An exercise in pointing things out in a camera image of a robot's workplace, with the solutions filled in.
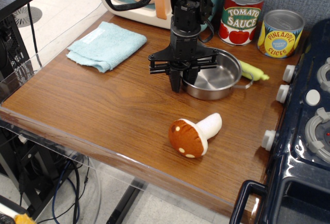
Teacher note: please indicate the dark blue toy stove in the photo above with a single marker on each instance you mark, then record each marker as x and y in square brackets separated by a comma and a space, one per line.
[297, 185]

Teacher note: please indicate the tomato sauce can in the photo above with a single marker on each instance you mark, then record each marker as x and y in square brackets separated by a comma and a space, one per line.
[239, 20]

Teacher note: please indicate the yellow object bottom left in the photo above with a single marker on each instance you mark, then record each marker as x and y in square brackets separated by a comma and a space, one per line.
[23, 219]

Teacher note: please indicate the light blue folded cloth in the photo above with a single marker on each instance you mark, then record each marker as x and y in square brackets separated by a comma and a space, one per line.
[105, 47]

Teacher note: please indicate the toy microwave oven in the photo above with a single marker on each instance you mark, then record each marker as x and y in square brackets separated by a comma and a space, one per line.
[129, 12]

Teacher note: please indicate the plush brown mushroom toy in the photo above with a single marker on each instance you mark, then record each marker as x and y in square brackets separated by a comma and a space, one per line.
[191, 139]

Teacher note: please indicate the spoon with green handle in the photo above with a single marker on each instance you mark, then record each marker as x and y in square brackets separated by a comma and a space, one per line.
[251, 72]

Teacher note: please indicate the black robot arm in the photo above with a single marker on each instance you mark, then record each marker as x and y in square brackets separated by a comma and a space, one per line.
[187, 15]

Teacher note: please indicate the pineapple slices can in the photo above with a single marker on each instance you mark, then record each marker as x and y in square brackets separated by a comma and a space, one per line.
[280, 33]

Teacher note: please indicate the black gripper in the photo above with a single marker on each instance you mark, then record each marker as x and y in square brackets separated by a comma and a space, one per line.
[184, 53]

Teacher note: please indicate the silver metal pot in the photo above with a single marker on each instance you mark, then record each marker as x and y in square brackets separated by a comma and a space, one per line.
[218, 82]

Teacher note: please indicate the black table leg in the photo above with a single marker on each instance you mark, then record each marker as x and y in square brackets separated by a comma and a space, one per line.
[124, 205]

